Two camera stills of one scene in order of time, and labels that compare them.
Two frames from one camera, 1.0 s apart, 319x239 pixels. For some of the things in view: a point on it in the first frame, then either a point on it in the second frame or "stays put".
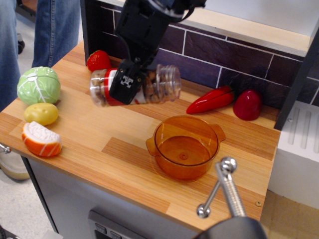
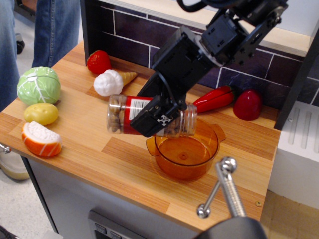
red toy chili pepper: x=217 y=98 stays put
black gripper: x=142 y=24 → x=183 y=61
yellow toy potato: x=42 y=114 stays put
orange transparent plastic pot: x=185 y=147 stays put
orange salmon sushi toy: x=41 y=140 stays put
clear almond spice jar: x=162 y=83 → x=121 y=109
